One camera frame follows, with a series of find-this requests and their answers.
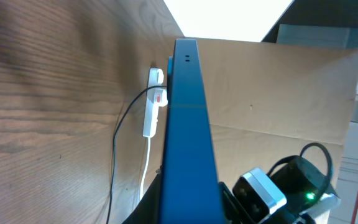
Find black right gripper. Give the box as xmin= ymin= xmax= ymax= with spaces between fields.
xmin=218 ymin=182 xmax=247 ymax=224

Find blue Galaxy smartphone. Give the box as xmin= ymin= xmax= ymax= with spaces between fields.
xmin=158 ymin=39 xmax=224 ymax=223

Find black USB charging cable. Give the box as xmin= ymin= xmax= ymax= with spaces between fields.
xmin=105 ymin=85 xmax=168 ymax=224

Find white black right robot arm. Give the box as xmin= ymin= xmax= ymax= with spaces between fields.
xmin=219 ymin=156 xmax=341 ymax=224

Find white power strip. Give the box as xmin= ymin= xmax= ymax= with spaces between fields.
xmin=142 ymin=67 xmax=169 ymax=139

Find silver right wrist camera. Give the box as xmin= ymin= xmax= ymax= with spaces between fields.
xmin=232 ymin=167 xmax=287 ymax=223

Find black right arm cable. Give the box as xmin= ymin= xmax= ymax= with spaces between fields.
xmin=265 ymin=142 xmax=334 ymax=206

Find white power strip cord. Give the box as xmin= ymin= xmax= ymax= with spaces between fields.
xmin=139 ymin=136 xmax=152 ymax=202

